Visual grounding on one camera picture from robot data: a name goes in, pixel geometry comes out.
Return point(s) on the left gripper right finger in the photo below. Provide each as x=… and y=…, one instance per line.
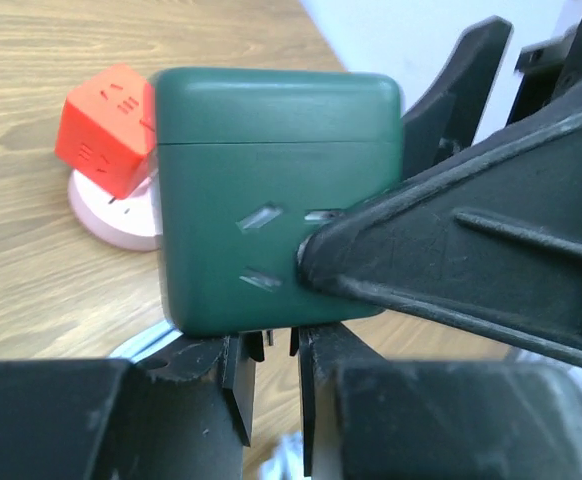
x=367, y=417

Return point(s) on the red cube socket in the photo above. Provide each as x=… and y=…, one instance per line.
x=107, y=130

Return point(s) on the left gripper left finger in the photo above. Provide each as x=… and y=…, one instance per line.
x=185, y=412

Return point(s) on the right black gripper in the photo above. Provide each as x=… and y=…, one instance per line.
x=444, y=121

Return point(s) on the blue power strip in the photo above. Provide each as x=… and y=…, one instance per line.
x=276, y=439

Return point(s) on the dark green charger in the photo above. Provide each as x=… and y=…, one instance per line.
x=250, y=163

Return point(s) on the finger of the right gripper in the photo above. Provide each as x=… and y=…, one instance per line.
x=489, y=242

